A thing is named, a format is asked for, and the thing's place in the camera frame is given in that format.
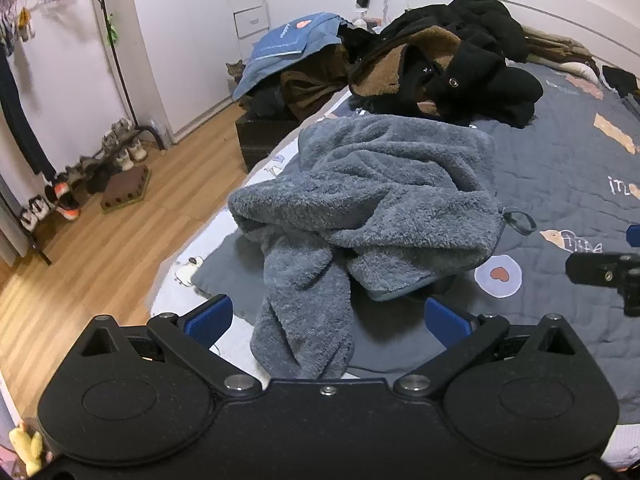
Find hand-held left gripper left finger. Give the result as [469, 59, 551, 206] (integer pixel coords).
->
[79, 295, 262, 397]

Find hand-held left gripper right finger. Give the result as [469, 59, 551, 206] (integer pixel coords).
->
[394, 296, 577, 401]

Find grey fleece garment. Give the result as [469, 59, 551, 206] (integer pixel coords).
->
[227, 114, 538, 381]

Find black clothes rack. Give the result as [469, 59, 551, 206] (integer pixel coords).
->
[0, 0, 168, 266]

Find dark hanging clothes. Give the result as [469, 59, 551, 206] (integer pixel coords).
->
[0, 45, 56, 181]

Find white printed bed sheet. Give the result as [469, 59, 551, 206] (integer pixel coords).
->
[149, 89, 640, 472]

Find dark grey printed quilt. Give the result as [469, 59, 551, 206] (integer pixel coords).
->
[192, 60, 640, 377]

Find brown cardboard cat scratcher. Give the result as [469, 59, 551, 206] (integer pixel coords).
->
[100, 164, 152, 213]

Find white pillow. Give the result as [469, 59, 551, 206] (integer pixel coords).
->
[560, 60, 601, 83]

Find black storage box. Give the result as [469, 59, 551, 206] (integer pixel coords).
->
[235, 110, 301, 173]

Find row of shoes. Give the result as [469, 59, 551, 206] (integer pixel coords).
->
[17, 117, 151, 231]

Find brown folded quilt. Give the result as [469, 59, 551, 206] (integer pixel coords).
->
[522, 27, 593, 63]

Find white bed headboard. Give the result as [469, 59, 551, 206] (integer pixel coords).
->
[405, 0, 640, 91]

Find yellow plush toy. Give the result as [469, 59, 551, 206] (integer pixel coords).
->
[9, 422, 46, 476]

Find black jacket brown fleece lining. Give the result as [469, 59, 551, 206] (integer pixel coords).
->
[347, 25, 545, 128]

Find brown coat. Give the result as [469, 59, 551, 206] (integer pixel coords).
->
[280, 45, 351, 121]

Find black puffer coat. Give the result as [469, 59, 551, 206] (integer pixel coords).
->
[380, 0, 531, 63]

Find blue printed cloth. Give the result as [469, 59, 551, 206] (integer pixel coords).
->
[232, 12, 351, 102]

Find white wardrobe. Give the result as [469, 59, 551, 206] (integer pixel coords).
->
[127, 0, 271, 146]

